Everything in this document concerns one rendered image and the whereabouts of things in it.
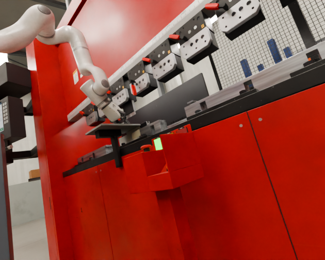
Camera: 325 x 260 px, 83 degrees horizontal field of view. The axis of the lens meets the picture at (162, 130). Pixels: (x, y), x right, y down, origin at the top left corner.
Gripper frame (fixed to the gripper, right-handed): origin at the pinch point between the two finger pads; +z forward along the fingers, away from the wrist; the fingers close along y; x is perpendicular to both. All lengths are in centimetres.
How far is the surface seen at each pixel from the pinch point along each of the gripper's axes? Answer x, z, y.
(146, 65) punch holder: -22.9, -17.6, -24.2
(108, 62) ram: -34.2, -34.4, 7.7
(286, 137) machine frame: 26, 19, -79
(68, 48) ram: -65, -70, 61
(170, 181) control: 46, 5, -54
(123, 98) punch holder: -13.5, -11.1, -1.2
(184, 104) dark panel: -53, 27, -10
